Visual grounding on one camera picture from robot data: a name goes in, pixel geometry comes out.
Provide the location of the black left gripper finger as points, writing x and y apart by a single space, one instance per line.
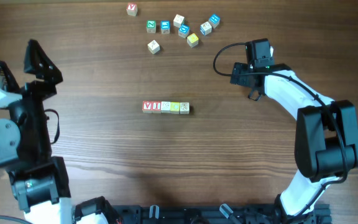
36 62
9 83

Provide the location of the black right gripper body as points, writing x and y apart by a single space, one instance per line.
240 71

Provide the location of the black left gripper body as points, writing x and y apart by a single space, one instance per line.
34 93

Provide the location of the yellow wooden block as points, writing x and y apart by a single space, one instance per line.
175 107
192 40

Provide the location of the block with blue side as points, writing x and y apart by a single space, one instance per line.
184 108

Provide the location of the yellow wooden block front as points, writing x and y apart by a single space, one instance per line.
175 107

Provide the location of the plain wooden block lowest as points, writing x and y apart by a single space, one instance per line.
165 106

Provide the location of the red I wooden block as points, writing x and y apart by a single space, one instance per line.
156 106

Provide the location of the red A wooden block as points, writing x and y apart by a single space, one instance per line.
147 107

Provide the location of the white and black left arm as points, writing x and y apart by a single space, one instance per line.
39 180

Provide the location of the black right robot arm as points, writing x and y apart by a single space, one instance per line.
326 138

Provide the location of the plain picture wooden block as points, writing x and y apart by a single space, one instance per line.
206 28

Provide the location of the blue top right block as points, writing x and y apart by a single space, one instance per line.
214 20

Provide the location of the blue D wooden block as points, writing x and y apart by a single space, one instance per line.
183 31

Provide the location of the plain leaf wooden block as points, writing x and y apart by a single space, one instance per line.
178 20

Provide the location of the blue letter wooden block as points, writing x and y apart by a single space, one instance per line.
165 27

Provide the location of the violin picture wooden block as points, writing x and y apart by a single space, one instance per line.
153 47

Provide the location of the green Z wooden block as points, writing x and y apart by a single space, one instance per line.
151 26

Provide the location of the red Y wooden block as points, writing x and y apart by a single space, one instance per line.
132 9

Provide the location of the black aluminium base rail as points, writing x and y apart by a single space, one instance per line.
256 213

